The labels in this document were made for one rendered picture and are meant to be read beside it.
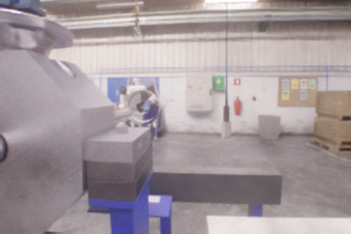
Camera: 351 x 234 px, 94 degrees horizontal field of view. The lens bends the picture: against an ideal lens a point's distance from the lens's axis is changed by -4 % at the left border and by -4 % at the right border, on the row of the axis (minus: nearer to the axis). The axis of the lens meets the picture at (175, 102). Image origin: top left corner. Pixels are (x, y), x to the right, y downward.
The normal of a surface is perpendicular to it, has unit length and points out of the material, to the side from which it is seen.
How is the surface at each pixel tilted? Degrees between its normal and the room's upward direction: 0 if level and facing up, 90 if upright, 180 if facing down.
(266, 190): 90
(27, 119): 90
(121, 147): 90
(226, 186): 90
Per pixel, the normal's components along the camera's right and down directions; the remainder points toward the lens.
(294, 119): -0.11, 0.04
